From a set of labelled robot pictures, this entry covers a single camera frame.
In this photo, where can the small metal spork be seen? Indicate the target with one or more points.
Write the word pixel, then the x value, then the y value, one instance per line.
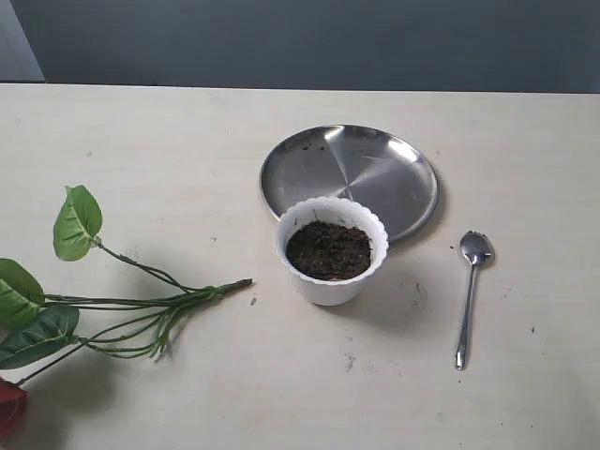
pixel 477 250

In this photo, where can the artificial anthurium plant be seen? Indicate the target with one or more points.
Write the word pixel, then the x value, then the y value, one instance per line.
pixel 43 326

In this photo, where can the dark brown potting soil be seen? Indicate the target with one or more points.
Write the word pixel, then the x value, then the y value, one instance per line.
pixel 329 252

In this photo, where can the white scalloped plastic pot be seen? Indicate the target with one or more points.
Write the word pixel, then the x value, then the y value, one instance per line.
pixel 339 211

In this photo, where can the round stainless steel plate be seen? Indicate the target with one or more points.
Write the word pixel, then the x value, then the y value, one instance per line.
pixel 362 164

